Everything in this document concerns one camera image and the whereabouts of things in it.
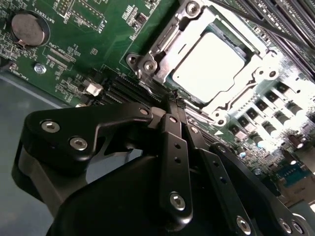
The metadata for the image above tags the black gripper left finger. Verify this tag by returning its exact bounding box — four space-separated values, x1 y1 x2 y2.
22 92 194 226

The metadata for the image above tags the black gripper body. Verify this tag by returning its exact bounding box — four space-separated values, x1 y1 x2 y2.
46 154 237 236

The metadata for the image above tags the metal socket cover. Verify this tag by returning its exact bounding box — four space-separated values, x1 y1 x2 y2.
137 4 281 123

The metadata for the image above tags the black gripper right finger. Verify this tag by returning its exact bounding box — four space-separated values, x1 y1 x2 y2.
177 97 312 236

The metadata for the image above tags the silver CPU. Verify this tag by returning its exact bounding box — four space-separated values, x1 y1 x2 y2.
171 31 247 104

